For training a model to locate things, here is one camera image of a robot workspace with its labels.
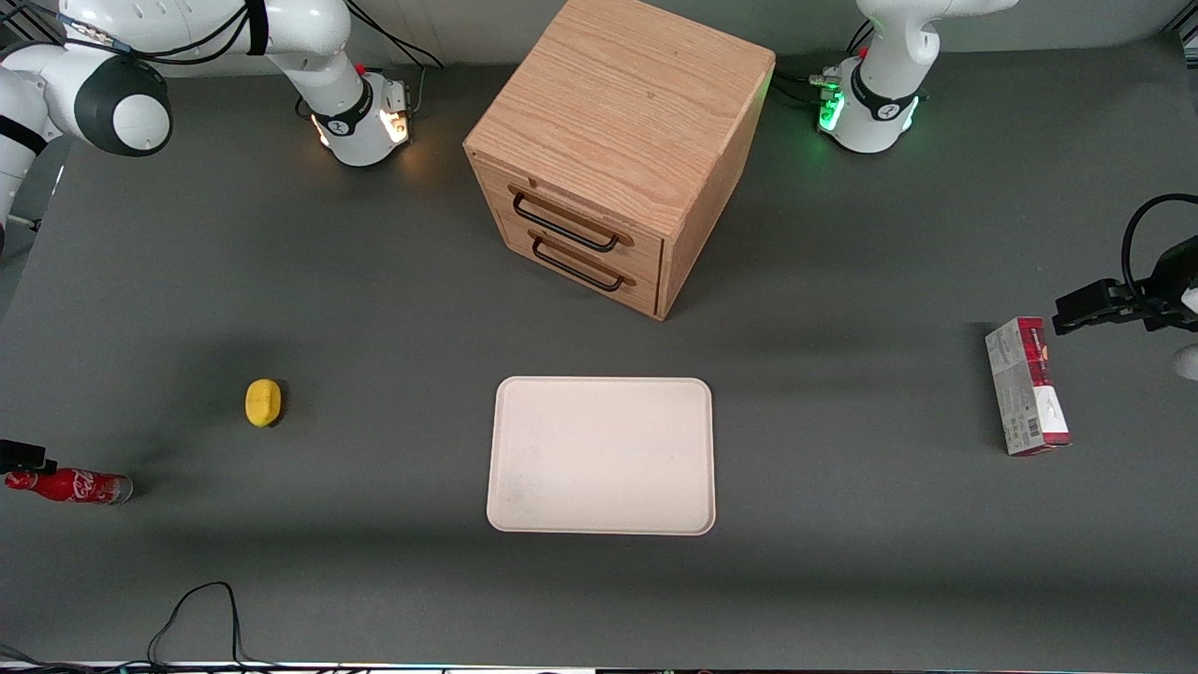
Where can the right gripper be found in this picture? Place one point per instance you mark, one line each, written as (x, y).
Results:
(19, 456)

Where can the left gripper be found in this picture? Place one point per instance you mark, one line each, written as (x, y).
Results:
(1172, 283)

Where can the red coke bottle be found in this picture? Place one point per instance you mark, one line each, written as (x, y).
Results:
(75, 486)

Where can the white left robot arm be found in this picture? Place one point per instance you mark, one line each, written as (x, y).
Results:
(889, 65)

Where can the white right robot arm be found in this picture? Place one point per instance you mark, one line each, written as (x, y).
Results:
(281, 28)

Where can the cream plastic tray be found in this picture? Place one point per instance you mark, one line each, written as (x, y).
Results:
(601, 456)

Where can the grey red carton box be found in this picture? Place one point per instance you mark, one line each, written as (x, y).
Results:
(1027, 388)

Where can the yellow lemon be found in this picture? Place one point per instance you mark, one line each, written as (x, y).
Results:
(263, 403)

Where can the wooden drawer cabinet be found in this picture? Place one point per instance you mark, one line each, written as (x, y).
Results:
(622, 103)

